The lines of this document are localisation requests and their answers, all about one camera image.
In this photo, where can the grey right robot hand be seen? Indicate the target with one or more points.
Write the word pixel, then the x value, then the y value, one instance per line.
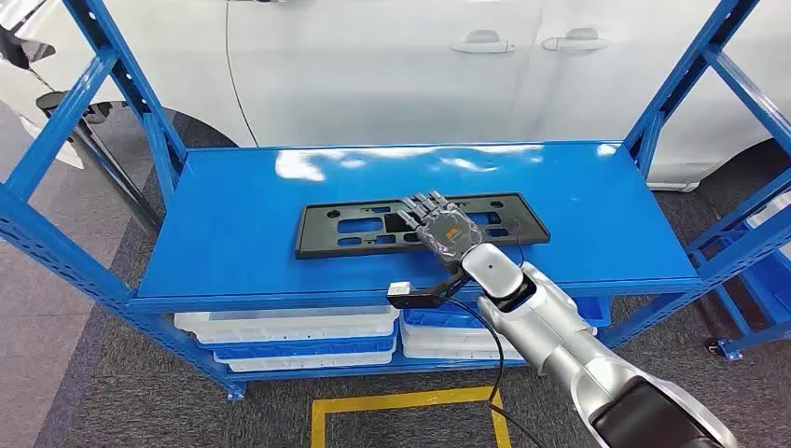
pixel 448 232

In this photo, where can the black plastic plate part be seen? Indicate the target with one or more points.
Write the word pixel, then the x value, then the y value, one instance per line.
pixel 315 232

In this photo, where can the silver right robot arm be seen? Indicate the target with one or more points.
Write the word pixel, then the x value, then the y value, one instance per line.
pixel 556 328

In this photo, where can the blue metal shelf rack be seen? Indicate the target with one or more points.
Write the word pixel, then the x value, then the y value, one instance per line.
pixel 766 290
pixel 247 216

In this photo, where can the blue plastic tray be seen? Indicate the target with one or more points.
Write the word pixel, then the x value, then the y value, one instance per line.
pixel 296 349
pixel 426 318

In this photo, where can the white car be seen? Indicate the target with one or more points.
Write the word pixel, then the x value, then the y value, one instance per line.
pixel 371 62

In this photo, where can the large white plastic tray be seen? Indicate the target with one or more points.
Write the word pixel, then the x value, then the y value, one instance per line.
pixel 278 324

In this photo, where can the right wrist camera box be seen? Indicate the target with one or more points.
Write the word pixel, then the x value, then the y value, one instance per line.
pixel 400 289

